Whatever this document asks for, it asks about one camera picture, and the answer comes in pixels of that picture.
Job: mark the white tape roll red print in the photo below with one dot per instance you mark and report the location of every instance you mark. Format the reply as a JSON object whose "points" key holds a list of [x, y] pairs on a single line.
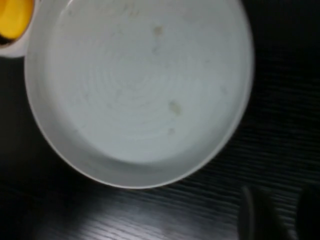
{"points": [[15, 51]]}

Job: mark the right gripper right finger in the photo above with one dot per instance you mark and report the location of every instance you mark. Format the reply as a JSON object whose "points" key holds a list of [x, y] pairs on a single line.
{"points": [[311, 215]]}

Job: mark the light grey plate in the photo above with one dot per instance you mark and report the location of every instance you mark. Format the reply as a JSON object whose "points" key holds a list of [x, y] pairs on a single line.
{"points": [[137, 100]]}

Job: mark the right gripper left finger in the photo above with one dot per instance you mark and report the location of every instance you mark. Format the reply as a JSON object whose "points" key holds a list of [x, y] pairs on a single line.
{"points": [[250, 215]]}

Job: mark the yellow rubber duck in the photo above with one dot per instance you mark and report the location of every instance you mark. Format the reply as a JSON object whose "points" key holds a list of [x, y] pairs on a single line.
{"points": [[12, 20]]}

